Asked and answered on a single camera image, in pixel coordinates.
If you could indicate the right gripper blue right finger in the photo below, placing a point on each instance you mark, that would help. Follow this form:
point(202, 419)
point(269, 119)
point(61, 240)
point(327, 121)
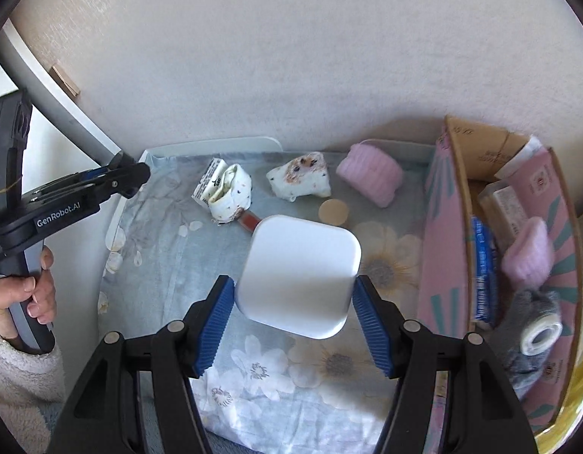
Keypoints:
point(370, 310)

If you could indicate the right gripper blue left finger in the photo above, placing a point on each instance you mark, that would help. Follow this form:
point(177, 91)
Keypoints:
point(209, 319)

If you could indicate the white square plastic container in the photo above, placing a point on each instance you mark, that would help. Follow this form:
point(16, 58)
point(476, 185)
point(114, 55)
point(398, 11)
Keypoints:
point(299, 276)

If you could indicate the blue white packet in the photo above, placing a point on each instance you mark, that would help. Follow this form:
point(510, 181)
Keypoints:
point(486, 295)

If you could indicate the pink fuzzy sock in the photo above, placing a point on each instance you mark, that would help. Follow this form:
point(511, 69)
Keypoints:
point(528, 262)

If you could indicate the person's left hand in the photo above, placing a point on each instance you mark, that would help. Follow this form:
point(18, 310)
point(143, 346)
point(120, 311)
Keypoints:
point(40, 290)

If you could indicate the floral blue table cloth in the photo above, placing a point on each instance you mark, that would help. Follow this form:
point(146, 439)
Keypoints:
point(293, 373)

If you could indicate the small red brown item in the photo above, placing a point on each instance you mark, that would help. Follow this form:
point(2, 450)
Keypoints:
point(249, 221)

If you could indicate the clear plastic labelled box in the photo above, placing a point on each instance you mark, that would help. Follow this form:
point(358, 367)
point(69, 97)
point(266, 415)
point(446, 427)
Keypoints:
point(504, 213)

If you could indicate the fuzzy white left sleeve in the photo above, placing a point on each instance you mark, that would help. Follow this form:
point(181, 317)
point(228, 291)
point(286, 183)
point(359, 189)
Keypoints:
point(32, 393)

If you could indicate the pink patterned cardboard box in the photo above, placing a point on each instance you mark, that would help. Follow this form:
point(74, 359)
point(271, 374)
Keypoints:
point(502, 253)

